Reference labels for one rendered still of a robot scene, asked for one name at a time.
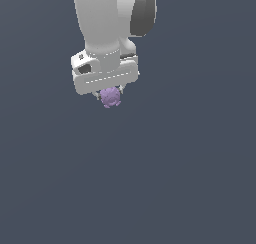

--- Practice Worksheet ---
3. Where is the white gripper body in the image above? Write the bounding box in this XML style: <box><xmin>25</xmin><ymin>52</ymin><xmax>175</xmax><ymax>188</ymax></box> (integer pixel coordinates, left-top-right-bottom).
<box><xmin>70</xmin><ymin>48</ymin><xmax>140</xmax><ymax>96</ymax></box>

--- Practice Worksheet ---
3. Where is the small purple round toy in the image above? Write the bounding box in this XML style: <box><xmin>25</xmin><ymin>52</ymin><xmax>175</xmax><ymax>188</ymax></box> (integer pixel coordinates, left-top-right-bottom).
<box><xmin>99</xmin><ymin>86</ymin><xmax>122</xmax><ymax>109</ymax></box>

